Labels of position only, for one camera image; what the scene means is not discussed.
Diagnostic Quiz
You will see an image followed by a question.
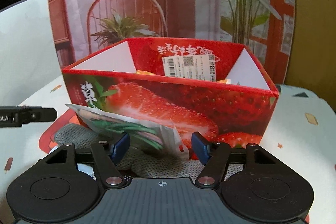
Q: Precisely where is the tan wooden board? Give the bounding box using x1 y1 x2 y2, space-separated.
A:
285 0 335 108

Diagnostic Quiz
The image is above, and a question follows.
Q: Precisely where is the red strawberry cardboard box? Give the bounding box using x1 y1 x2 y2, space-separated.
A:
62 38 279 159

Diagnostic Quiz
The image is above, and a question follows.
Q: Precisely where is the grey knitted cloth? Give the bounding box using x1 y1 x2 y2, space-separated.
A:
53 123 245 183

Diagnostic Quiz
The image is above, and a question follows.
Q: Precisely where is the orange floral cloth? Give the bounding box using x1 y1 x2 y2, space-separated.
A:
136 70 231 84

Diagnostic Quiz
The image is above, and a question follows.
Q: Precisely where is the white patterned tablecloth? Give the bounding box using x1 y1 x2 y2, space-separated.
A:
0 75 336 224

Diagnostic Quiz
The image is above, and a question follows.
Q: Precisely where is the white shipping label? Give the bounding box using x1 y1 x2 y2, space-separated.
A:
162 54 216 82

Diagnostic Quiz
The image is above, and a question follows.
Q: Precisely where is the white board panel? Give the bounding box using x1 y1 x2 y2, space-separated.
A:
1 0 61 106

